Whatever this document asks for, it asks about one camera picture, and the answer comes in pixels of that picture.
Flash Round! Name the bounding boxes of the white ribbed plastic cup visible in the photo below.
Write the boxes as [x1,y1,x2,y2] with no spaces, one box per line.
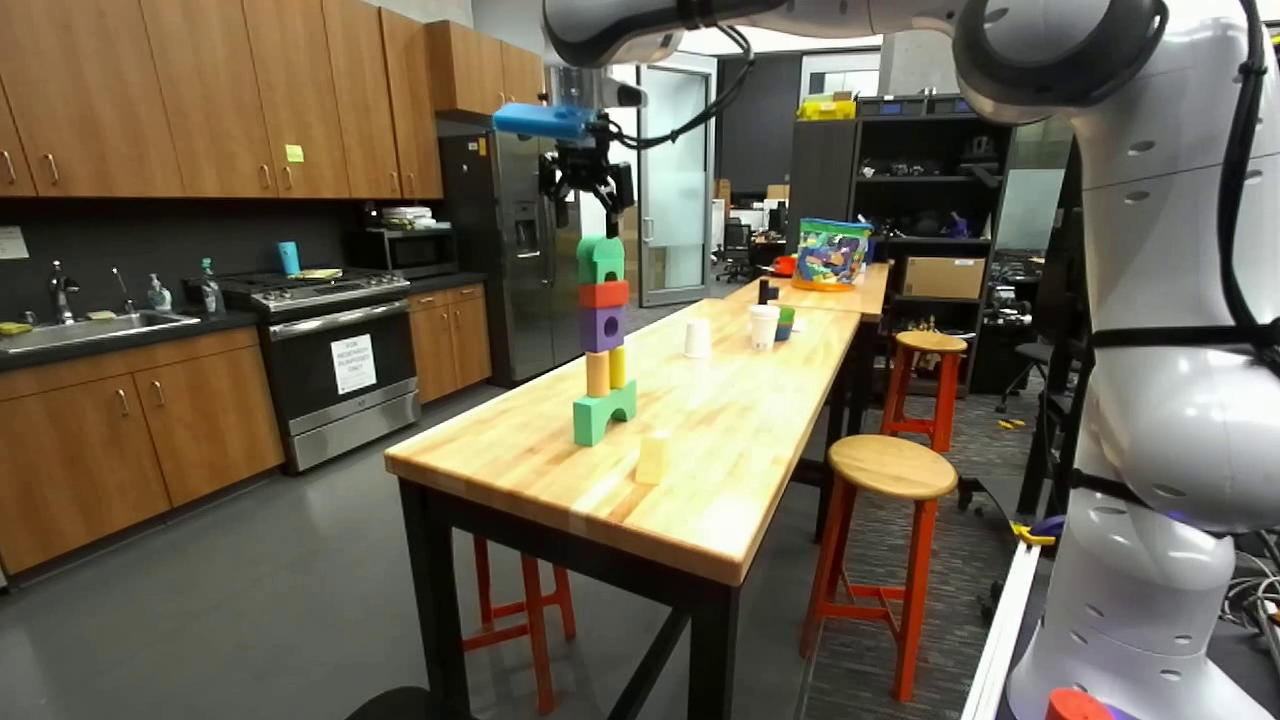
[747,301,783,351]

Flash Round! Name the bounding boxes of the wooden upper kitchen cabinets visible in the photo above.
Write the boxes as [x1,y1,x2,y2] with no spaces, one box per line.
[0,0,450,203]

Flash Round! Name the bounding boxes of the colourful toy box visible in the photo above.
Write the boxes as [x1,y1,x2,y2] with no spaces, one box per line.
[797,215,877,293]

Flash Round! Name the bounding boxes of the clear soap bottle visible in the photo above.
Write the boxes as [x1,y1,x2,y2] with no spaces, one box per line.
[198,255,230,321]

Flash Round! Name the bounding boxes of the wooden round stool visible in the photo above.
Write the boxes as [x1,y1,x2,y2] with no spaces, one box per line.
[877,325,974,454]
[800,430,966,713]

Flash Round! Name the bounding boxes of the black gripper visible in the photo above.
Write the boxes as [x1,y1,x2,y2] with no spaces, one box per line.
[535,134,640,249]

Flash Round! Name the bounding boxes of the stainless steel refrigerator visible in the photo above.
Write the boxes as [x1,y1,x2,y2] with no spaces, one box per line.
[435,115,589,392]

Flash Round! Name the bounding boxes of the black shelving unit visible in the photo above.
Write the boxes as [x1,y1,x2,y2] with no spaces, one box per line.
[788,93,1021,392]

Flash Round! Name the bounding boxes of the stainless steel microwave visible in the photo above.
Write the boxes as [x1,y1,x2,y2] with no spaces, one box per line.
[348,224,460,279]

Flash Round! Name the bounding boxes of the red emergency stop button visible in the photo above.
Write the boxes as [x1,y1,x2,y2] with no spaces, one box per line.
[1044,682,1114,720]

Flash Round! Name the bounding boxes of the long wooden table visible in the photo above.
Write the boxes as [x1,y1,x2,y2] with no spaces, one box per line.
[395,315,886,720]

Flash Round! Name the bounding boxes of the metal sink faucet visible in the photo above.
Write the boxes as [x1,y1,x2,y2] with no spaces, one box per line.
[44,255,86,326]

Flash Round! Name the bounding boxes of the narrow wooden lower cabinet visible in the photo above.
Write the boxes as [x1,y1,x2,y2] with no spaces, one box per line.
[407,279,498,403]

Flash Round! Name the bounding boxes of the wide wooden lower cabinet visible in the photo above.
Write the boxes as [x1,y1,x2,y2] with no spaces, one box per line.
[0,326,290,575]

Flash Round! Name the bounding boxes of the green foam bridge block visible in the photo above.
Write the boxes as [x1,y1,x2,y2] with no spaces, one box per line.
[572,378,640,453]

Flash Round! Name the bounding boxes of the red metal stool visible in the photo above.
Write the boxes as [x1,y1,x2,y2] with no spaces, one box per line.
[460,531,580,720]

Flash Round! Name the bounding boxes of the stainless steel oven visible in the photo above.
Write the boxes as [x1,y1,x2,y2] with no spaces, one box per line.
[258,272,424,474]

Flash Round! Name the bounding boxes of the white paper on oven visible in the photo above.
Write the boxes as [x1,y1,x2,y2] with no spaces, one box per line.
[330,332,381,399]

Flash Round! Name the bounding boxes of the glass door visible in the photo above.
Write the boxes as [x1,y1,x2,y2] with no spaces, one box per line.
[636,61,721,307]

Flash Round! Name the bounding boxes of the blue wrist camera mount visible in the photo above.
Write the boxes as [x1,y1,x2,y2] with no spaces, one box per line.
[493,99,601,144]

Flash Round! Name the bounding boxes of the cardboard box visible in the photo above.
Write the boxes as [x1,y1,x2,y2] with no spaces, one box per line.
[899,251,993,304]

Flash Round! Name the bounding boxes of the white dishes pile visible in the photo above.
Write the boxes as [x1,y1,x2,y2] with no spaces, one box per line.
[377,201,441,232]

